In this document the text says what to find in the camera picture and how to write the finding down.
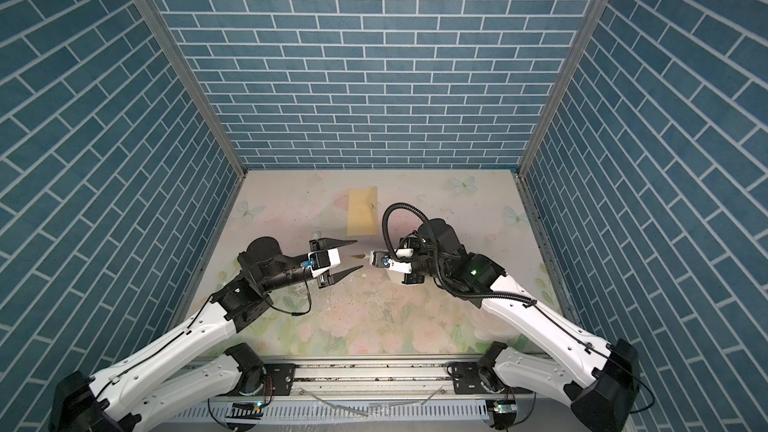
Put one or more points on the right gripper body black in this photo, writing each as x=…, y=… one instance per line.
x=420, y=260

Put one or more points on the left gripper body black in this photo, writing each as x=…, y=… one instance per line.
x=313, y=248

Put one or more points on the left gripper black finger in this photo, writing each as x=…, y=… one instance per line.
x=323, y=244
x=328, y=279

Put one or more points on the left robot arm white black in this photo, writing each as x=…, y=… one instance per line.
x=148, y=387

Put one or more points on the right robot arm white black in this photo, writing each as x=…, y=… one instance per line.
x=597, y=379

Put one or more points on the left controller board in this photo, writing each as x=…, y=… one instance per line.
x=246, y=411

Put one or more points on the controller board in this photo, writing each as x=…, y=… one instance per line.
x=246, y=411
x=504, y=407

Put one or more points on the right controller board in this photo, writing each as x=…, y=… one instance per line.
x=504, y=407

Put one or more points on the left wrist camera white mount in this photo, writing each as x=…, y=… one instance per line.
x=319, y=262

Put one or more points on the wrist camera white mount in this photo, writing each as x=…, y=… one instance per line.
x=397, y=262
x=319, y=262

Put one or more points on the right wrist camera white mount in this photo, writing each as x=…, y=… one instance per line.
x=397, y=262

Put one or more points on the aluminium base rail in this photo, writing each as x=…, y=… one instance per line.
x=398, y=378

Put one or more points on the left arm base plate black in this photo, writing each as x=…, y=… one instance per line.
x=269, y=380

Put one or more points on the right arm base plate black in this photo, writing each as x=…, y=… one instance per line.
x=468, y=378

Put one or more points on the white slotted cable duct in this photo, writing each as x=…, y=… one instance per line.
x=341, y=412

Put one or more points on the left aluminium corner post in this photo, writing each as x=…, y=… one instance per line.
x=159, y=29

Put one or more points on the aluminium corner post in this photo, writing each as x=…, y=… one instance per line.
x=576, y=50
x=159, y=29

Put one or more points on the right aluminium corner post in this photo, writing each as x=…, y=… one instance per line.
x=576, y=50

